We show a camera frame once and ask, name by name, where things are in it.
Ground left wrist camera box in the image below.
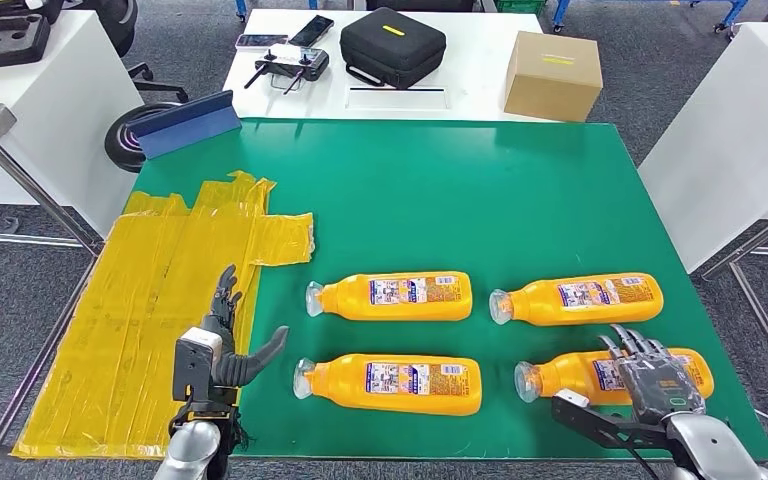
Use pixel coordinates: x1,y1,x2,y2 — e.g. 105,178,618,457
172,328,225,404

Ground blue tablet case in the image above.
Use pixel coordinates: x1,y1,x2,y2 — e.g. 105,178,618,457
125,89,243,160

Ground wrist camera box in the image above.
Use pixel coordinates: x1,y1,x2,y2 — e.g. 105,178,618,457
172,328,225,404
550,388,673,453

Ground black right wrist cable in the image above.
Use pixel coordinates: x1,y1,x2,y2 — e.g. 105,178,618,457
622,445,662,480

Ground brown cardboard box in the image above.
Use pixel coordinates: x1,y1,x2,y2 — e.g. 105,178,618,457
504,30,605,124

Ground black foam tray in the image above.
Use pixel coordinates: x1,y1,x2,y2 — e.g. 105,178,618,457
0,13,51,72
0,0,64,24

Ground black round stool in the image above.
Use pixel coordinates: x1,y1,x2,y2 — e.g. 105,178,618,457
103,101,183,175

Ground white table with cable slot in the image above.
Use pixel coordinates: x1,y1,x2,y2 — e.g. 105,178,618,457
222,8,558,123

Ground white table cable slot cover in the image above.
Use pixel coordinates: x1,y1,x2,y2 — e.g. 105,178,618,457
345,86,448,112

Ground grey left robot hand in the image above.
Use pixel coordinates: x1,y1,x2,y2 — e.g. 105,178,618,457
199,264,291,407

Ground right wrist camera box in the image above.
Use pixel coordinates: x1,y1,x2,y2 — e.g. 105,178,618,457
550,388,673,453

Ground green plastic crate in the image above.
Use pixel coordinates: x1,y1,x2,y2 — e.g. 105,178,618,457
495,0,548,15

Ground plain white table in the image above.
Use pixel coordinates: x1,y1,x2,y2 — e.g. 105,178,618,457
638,21,768,274

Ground black smartphone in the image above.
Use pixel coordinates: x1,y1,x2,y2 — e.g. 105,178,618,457
288,14,336,48

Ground steel frame legs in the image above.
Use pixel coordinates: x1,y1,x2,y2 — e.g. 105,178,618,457
700,197,768,407

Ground yellow plastic sheet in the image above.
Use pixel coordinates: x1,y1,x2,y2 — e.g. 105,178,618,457
11,170,316,460

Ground orange detergent bottle clear cap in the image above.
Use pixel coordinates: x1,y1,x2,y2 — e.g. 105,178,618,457
305,270,474,323
292,353,483,417
489,272,665,327
514,347,716,407

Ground black office chair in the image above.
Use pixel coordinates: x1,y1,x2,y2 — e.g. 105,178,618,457
85,0,190,104

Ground black drone remote controller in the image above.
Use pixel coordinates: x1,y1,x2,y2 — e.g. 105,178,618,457
243,43,330,96

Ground pale smartphone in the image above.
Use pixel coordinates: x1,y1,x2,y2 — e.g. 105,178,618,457
234,33,290,50

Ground metal table leg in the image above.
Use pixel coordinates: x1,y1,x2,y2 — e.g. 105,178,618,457
0,254,97,445

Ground black zip carrying case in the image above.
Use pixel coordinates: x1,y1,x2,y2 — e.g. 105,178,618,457
339,6,448,91

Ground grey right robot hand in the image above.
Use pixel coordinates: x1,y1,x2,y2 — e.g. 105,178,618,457
597,323,707,426

